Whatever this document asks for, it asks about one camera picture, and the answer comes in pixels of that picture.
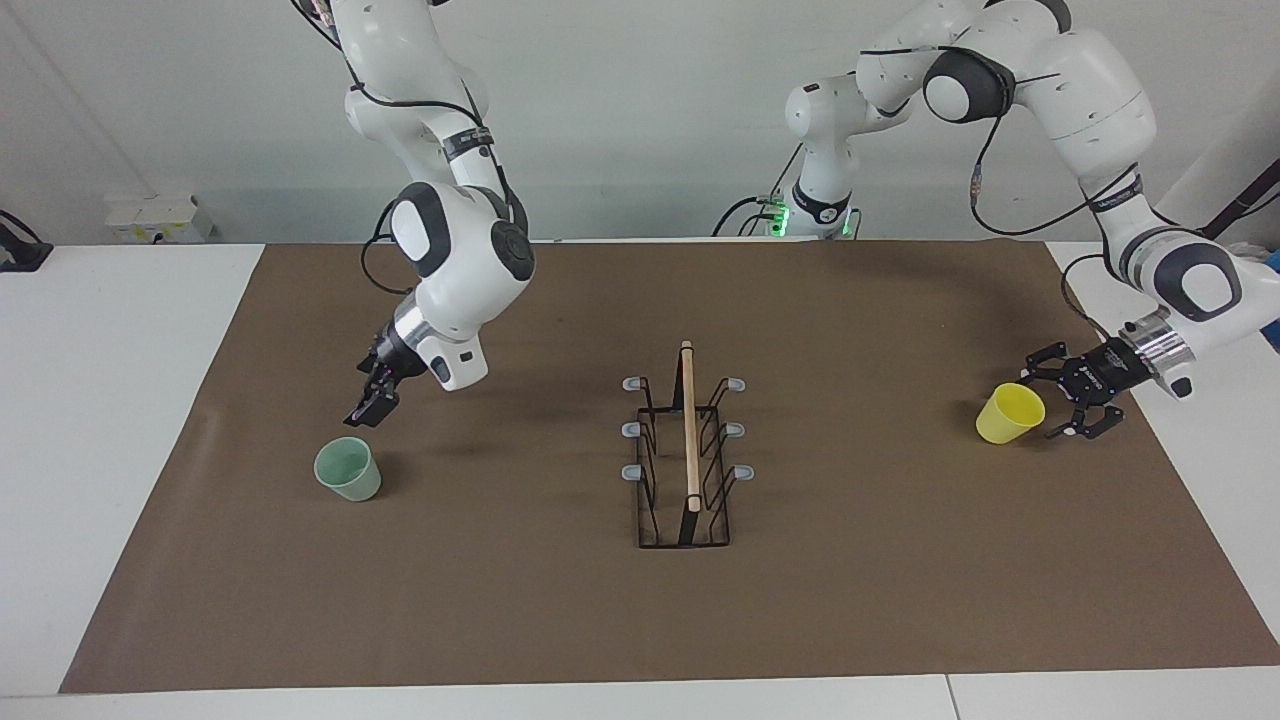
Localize blue box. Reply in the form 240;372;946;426
1262;250;1280;353

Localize yellow plastic cup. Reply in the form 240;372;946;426
976;383;1047;445

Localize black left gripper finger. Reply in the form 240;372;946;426
1018;342;1079;386
1045;400;1126;441

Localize black stand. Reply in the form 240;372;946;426
1200;158;1280;241

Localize black wire cup rack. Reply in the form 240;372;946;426
621;341;756;549

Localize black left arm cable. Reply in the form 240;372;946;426
860;40;1141;239

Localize black clamp mount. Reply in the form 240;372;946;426
0;210;54;273

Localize light green plastic cup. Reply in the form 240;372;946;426
314;437;383;503

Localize brown table mat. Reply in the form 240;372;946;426
58;240;1280;694

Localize white power strip box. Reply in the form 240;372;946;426
105;193;214;244

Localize black left base cables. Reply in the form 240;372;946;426
712;145;806;238

